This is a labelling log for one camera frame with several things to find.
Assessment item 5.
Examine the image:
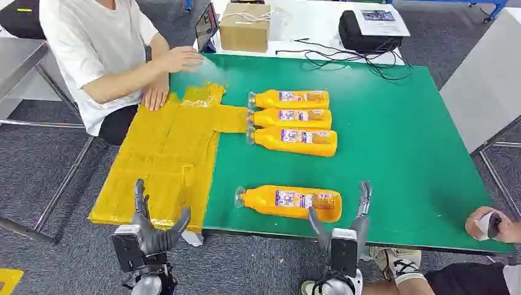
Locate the brown cardboard box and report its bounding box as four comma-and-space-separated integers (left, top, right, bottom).
219, 3, 272, 53

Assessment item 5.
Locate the yellow sheet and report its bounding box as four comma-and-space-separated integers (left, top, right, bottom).
88, 83, 249, 234

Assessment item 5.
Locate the green table mat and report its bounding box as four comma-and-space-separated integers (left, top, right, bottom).
168, 53, 517, 255

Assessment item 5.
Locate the person's hand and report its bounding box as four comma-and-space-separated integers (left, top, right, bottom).
465, 206, 521, 244

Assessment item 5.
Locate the black bag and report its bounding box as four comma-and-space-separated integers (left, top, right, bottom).
0, 0, 46, 41

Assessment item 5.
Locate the white printed paper sheet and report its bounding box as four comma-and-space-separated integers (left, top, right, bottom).
353, 4, 411, 38

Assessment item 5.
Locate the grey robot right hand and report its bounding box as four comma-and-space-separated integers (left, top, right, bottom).
308, 181, 373, 260

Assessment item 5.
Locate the grey table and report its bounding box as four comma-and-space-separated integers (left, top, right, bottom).
439, 7, 521, 221

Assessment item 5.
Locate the steel table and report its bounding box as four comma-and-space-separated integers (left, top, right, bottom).
0, 37, 96, 245

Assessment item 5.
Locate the yellow floor marker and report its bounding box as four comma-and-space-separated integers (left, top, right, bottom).
0, 269, 25, 295

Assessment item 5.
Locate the black case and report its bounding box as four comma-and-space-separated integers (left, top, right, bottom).
339, 10, 404, 53

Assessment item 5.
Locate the white string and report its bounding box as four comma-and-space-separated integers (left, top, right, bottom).
222, 9, 291, 25

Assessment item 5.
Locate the black cable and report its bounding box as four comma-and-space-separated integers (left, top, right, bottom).
276, 37, 414, 81

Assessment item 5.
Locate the white floor piece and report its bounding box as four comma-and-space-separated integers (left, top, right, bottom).
181, 230, 203, 248

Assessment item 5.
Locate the person's shoe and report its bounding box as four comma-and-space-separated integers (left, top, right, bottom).
369, 246, 422, 286

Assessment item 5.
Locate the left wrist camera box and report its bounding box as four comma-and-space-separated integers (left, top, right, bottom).
111, 224, 146, 273

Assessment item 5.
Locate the person's right hand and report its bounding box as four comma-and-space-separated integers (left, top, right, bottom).
156, 45, 205, 74

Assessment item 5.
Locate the black tablet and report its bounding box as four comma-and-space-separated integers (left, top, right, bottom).
194, 3, 221, 53

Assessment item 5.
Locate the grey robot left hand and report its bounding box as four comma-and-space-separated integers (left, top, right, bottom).
132, 179, 192, 258

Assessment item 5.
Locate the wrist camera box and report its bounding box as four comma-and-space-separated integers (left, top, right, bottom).
329, 227, 359, 278
111, 224, 146, 273

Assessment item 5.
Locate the person's left hand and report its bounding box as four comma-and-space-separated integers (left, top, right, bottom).
142, 85, 170, 111

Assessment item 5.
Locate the small white black device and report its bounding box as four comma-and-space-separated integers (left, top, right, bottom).
475, 211, 503, 241

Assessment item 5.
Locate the orange drink bottle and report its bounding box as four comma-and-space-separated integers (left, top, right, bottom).
234, 185, 343, 224
247, 108, 332, 130
246, 126, 339, 158
248, 89, 330, 111

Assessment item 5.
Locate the person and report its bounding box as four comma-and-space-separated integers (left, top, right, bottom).
38, 0, 205, 146
362, 206, 521, 295

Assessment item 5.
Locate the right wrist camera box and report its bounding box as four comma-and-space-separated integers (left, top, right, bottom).
329, 227, 359, 278

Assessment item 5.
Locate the white table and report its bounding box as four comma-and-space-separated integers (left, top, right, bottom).
191, 0, 405, 66

